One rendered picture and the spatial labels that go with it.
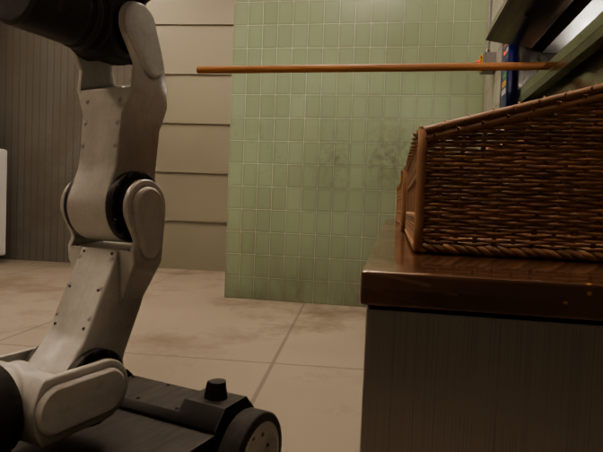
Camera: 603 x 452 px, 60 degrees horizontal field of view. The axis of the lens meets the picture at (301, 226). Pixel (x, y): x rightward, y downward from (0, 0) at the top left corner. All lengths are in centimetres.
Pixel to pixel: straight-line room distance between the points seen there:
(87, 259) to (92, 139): 24
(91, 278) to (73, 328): 10
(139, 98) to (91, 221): 26
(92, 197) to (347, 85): 256
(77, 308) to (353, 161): 251
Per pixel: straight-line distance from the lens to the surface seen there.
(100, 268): 109
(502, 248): 66
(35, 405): 97
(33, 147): 569
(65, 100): 558
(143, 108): 111
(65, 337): 109
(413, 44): 349
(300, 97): 346
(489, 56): 314
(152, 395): 129
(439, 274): 45
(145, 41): 111
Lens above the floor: 63
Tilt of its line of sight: 2 degrees down
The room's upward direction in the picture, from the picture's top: 2 degrees clockwise
